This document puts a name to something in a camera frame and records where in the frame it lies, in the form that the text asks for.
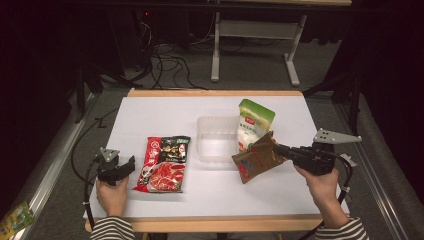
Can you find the clear plastic container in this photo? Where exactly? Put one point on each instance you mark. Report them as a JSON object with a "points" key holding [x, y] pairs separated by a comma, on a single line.
{"points": [[215, 146]]}

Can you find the aluminium floor rail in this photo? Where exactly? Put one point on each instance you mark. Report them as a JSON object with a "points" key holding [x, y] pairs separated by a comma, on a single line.
{"points": [[50, 173], [376, 186]]}

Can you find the person's right hand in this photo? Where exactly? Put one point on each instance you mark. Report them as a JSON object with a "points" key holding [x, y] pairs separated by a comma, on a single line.
{"points": [[321, 190]]}

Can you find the white-legged desk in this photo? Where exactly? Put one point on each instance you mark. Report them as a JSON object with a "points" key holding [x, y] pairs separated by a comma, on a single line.
{"points": [[256, 30]]}

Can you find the brown sauce pouch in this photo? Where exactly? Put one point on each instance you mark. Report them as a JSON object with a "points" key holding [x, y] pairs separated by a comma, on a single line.
{"points": [[258, 161]]}

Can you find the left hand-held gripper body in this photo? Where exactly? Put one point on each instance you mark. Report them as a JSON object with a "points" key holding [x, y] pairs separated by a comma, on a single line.
{"points": [[108, 171]]}

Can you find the black stand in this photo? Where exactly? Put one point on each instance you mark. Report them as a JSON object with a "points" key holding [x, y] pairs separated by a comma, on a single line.
{"points": [[88, 86], [350, 90]]}

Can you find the red hotpot seasoning packet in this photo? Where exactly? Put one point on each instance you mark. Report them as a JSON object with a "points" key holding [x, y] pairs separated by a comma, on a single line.
{"points": [[163, 166]]}

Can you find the green and yellow packet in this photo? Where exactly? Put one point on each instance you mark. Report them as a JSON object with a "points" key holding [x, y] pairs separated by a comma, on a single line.
{"points": [[15, 220]]}

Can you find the crumpled white paper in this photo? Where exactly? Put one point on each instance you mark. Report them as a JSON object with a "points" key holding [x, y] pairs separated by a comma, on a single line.
{"points": [[349, 160]]}

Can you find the person's left hand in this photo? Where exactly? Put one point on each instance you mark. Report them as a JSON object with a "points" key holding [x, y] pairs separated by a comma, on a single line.
{"points": [[111, 200]]}

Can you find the white and green starch pouch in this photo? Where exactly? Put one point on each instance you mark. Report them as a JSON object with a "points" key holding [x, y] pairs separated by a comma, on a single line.
{"points": [[255, 128]]}

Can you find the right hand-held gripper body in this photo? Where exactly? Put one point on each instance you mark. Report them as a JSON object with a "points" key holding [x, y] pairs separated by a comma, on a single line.
{"points": [[316, 160]]}

